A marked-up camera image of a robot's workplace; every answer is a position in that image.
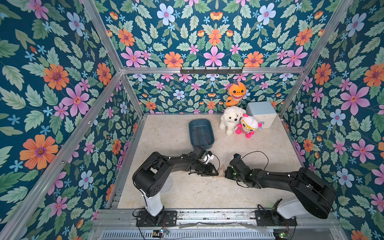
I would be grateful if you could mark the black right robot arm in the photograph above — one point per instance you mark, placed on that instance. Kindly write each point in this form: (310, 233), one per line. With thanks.
(316, 196)

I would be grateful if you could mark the clear protractor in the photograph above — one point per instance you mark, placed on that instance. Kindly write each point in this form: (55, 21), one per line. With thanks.
(167, 185)

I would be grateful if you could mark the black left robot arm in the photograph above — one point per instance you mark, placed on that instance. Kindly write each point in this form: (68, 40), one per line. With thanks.
(152, 175)

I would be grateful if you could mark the light blue small cabinet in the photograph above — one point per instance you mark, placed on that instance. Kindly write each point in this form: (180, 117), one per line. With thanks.
(263, 112)

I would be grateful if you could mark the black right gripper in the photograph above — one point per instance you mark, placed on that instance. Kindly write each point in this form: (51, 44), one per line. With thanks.
(237, 173)

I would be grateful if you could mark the white dog plush toy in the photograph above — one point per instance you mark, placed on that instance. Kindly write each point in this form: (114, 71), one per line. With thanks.
(231, 118)

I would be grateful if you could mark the orange dinosaur plush toy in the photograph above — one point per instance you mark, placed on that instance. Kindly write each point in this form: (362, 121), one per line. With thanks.
(236, 93)

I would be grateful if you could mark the teal plastic storage box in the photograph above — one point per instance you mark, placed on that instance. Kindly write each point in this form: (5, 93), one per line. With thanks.
(204, 123)

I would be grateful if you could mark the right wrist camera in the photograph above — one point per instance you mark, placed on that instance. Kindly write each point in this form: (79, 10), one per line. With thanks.
(237, 156)

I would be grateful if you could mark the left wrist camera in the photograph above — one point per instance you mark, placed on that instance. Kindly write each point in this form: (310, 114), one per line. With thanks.
(202, 155)

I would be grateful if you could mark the small pink triangle ruler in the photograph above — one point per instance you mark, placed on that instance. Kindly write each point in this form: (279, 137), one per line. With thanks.
(222, 172)

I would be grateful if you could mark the pink white doll plush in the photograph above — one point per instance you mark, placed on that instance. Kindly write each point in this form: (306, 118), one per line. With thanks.
(248, 125)

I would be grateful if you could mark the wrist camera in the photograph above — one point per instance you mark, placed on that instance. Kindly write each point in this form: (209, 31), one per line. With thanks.
(237, 156)
(202, 155)

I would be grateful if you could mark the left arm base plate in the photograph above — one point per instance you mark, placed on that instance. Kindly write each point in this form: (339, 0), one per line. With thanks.
(163, 219)

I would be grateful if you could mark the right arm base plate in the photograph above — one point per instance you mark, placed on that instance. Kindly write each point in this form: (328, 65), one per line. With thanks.
(267, 218)

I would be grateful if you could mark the pink stencil ruler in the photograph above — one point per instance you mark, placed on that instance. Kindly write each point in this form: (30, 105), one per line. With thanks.
(201, 135)

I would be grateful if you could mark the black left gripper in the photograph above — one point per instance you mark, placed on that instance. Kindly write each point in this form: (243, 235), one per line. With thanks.
(208, 171)

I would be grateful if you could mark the black hook rail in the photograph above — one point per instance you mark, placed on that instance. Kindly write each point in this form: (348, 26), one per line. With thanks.
(215, 71)

